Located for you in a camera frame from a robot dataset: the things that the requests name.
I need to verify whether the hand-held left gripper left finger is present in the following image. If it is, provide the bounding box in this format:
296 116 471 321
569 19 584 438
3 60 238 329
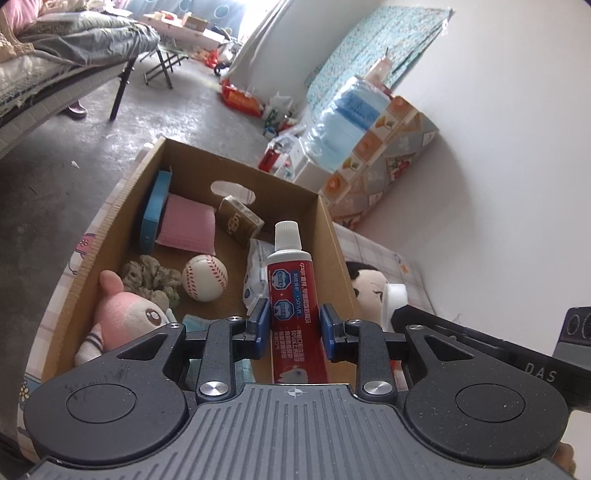
115 298 271 401

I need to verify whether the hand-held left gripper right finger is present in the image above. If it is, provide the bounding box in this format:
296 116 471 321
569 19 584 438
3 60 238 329
320 303 467 402

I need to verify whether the wet wipes pack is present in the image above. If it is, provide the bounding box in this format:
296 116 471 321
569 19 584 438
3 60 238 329
242 239 278 317

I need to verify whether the red toothpaste tube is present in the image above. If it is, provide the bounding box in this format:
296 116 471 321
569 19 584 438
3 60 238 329
267 220 329 385

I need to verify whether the cream plush doll red skirt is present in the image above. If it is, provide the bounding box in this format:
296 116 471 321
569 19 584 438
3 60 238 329
345 261 409 330

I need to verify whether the light blue towel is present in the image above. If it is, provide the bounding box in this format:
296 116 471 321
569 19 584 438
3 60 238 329
182 314 252 384

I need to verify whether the white baseball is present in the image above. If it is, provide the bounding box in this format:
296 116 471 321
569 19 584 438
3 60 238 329
182 255 228 303

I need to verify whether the gold paper box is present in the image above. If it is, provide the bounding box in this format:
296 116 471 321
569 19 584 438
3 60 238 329
217 195 265 247

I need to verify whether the green scrunchie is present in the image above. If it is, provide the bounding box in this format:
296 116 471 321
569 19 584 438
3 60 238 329
121 255 183 308

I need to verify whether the pink sponge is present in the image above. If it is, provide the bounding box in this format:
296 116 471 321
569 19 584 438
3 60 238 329
154 194 218 256

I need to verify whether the pink plush toy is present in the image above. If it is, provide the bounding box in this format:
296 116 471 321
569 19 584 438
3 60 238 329
74 270 178 365

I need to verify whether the blue tissue box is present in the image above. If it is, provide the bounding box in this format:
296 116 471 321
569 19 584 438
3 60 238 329
140 170 174 250

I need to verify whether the brown cardboard box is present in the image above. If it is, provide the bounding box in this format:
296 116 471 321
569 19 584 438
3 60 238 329
41 136 361 386

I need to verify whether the checked printed bed sheet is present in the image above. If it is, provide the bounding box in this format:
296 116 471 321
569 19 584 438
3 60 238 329
16 143 437 444

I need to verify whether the white water dispenser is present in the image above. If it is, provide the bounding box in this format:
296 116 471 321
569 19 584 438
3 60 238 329
277 138 333 192

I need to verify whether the red bottle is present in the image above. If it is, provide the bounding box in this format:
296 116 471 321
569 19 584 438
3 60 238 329
259 141 284 171

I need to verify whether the patterned rolled mat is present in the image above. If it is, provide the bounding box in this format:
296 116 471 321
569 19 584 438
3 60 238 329
321 96 439 232

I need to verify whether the white plastic bag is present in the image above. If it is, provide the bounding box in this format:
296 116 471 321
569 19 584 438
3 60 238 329
264 92 296 125

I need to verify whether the red package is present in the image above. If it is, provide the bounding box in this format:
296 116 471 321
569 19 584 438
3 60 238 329
221 78 264 117

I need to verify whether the pink plastic bag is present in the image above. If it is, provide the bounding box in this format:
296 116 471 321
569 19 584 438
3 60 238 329
367 58 393 88

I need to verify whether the red toy tricycle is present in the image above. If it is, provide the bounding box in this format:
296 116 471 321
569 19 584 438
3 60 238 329
210 39 241 77

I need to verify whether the grey curtain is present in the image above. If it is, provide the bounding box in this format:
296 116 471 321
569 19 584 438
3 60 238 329
226 0 305 88

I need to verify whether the black folding stool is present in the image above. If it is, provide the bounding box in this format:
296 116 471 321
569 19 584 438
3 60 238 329
143 39 190 89

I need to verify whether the teal floral cloth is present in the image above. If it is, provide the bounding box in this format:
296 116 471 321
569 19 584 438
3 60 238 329
305 6 455 116

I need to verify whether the white low table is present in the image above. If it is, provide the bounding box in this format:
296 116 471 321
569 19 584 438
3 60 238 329
141 11 227 51

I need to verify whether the blue circle-print cloth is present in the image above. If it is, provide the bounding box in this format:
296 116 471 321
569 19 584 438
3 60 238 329
124 0 245 17

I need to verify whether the grey quilt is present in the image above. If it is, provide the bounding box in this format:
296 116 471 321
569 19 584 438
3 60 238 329
18 9 160 68

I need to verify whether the pink quilt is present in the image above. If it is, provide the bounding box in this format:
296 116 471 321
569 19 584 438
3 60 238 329
0 0 42 28

